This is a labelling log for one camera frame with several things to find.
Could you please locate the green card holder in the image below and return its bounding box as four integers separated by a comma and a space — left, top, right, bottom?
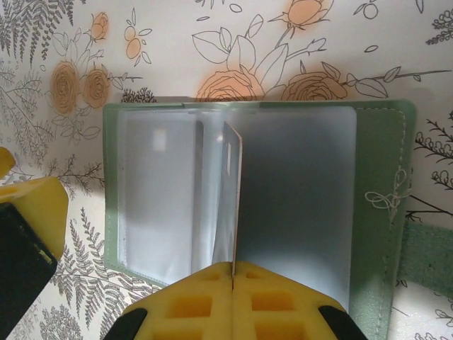
102, 98, 453, 340

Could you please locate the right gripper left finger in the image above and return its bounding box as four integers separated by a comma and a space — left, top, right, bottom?
105, 261, 235, 340

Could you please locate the black credit card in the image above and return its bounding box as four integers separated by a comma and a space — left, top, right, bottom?
221, 120, 244, 276

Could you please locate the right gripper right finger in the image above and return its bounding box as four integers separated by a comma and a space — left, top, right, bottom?
232, 261, 359, 340

